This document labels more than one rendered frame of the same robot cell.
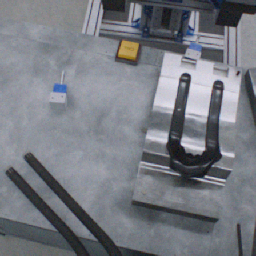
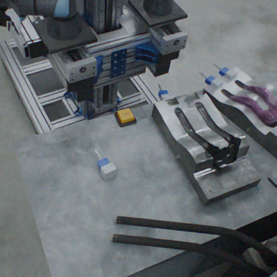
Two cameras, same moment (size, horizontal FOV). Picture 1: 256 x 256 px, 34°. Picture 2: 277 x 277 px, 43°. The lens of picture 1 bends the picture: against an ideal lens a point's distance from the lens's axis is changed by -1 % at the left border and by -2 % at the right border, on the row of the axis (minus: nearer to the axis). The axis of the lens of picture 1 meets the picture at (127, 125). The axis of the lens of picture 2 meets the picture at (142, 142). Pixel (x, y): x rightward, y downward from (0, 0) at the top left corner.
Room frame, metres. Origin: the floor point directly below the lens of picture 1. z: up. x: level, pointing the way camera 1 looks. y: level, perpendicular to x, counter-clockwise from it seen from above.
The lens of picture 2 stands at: (-0.04, 0.62, 2.07)
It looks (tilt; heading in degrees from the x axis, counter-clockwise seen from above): 53 degrees down; 320
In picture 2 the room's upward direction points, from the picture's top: 10 degrees clockwise
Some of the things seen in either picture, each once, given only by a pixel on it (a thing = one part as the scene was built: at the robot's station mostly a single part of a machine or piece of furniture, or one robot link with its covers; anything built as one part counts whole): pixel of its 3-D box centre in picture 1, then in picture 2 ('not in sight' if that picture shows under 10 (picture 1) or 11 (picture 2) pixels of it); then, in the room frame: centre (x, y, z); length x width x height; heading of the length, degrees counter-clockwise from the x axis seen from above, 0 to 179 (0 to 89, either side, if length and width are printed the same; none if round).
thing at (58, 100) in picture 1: (60, 88); (102, 162); (0.65, 0.23, 0.83); 0.13 x 0.05 x 0.05; 0
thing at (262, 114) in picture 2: not in sight; (261, 101); (0.57, -0.55, 0.90); 0.26 x 0.18 x 0.08; 10
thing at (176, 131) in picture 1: (198, 120); (208, 129); (0.54, -0.21, 0.92); 0.35 x 0.16 x 0.09; 172
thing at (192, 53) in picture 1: (195, 48); (162, 93); (0.86, -0.21, 0.83); 0.13 x 0.05 x 0.05; 166
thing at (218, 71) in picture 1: (219, 73); (191, 98); (0.74, -0.29, 0.87); 0.05 x 0.05 x 0.04; 82
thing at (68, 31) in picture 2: not in sight; (63, 20); (1.24, 0.12, 1.09); 0.15 x 0.15 x 0.10
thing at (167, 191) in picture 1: (190, 131); (204, 140); (0.53, -0.20, 0.87); 0.50 x 0.26 x 0.14; 172
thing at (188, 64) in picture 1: (187, 66); (171, 104); (0.76, -0.18, 0.87); 0.05 x 0.05 x 0.04; 82
